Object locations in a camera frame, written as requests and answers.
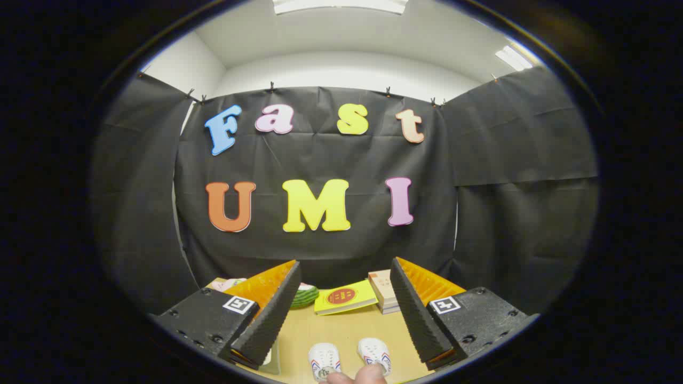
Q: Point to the beige fabric storage box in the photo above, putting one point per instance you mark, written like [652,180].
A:
[272,362]

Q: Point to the row of small black clips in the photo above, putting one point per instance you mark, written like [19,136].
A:
[271,86]

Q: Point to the white shoe red blue stripes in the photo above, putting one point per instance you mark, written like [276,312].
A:
[323,358]
[374,353]

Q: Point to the thick beige book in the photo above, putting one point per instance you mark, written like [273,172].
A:
[381,288]

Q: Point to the grey blue book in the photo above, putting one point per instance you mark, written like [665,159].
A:
[392,312]

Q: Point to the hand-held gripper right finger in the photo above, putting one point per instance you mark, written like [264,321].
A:
[413,325]

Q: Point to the pink green plush toy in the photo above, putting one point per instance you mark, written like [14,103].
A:
[229,284]

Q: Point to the small ceiling light panel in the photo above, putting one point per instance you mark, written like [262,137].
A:
[513,57]

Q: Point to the yellow book red circle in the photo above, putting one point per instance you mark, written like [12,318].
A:
[344,297]

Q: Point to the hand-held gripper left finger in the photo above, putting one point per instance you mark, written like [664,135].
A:
[267,330]

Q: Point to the long ceiling light panel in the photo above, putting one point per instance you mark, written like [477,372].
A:
[341,5]

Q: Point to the watermelon slice plush toy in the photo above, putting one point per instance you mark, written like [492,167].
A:
[305,296]

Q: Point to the thin pale book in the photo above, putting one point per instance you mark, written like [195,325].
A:
[391,307]

